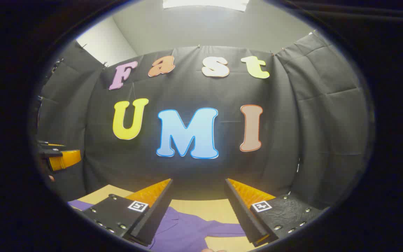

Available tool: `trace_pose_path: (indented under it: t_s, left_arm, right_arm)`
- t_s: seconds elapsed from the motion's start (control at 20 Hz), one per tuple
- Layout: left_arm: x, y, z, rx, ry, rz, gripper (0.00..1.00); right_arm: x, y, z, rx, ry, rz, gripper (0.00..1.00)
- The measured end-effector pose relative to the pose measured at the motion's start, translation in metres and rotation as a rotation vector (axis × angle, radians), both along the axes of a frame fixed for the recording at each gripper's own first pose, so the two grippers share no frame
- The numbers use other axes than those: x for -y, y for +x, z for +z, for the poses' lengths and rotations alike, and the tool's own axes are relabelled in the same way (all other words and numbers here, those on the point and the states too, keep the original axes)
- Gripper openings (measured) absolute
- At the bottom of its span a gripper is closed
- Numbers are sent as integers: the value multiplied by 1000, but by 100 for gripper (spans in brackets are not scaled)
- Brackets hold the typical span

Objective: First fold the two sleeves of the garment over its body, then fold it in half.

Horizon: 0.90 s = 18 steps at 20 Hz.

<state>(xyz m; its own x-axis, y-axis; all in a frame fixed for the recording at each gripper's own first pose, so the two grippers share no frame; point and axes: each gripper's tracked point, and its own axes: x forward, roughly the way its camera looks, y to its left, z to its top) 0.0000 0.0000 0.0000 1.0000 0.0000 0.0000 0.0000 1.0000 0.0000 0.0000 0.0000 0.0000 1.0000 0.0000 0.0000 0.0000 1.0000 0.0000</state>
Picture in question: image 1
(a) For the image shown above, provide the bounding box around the white ceiling light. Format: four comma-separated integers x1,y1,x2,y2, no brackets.
162,0,250,12

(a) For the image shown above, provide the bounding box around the black backdrop cloth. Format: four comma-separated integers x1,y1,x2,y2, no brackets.
35,31,372,210

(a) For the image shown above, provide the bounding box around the purple shirt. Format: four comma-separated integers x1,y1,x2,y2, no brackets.
68,199,254,252

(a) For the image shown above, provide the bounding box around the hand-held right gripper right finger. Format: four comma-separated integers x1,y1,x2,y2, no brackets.
225,178,323,247

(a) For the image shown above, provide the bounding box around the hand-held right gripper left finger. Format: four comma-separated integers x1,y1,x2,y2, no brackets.
81,178,173,246

